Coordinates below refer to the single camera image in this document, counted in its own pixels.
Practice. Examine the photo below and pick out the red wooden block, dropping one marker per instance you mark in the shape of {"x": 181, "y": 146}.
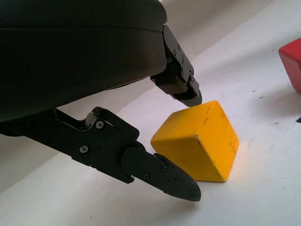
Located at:
{"x": 292, "y": 63}

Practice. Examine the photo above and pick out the black tape mark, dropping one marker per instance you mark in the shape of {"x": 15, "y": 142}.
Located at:
{"x": 299, "y": 119}

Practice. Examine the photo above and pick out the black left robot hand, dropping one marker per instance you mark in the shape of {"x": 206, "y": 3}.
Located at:
{"x": 70, "y": 58}

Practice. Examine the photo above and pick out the yellow wooden block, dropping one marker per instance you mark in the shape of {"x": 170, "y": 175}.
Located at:
{"x": 200, "y": 141}

